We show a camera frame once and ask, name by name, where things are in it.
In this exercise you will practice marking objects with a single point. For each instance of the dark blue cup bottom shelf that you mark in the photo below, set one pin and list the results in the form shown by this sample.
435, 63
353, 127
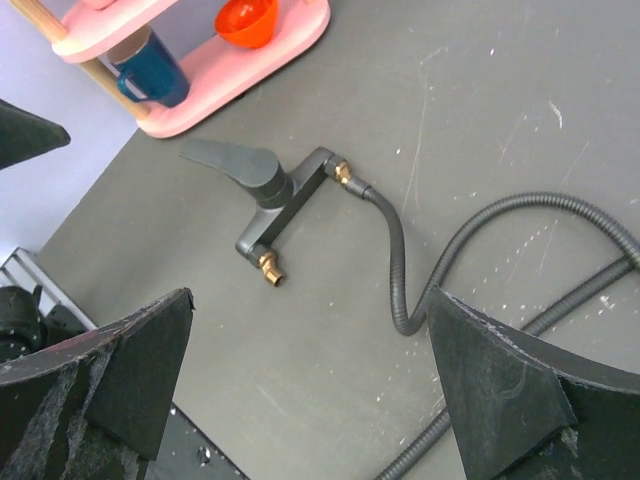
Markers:
147, 71

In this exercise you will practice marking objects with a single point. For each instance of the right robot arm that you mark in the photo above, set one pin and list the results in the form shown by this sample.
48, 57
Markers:
78, 405

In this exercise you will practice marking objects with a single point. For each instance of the black fitting with brass connectors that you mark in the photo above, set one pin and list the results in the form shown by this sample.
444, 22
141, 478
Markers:
279, 195

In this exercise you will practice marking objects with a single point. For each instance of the orange bowl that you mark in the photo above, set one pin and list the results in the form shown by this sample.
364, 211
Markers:
247, 24

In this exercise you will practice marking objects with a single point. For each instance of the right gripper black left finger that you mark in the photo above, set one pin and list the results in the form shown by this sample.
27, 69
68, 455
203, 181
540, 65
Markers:
92, 405

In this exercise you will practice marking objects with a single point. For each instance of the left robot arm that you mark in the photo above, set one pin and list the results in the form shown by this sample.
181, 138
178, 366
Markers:
25, 135

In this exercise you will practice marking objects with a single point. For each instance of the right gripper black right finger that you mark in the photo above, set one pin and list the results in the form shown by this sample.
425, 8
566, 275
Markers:
522, 408

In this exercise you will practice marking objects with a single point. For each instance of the pink three-tier shelf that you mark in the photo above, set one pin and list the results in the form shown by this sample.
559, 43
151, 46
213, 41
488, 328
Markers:
218, 71

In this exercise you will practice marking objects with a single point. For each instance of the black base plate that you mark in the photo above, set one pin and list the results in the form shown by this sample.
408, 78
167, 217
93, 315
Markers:
187, 453

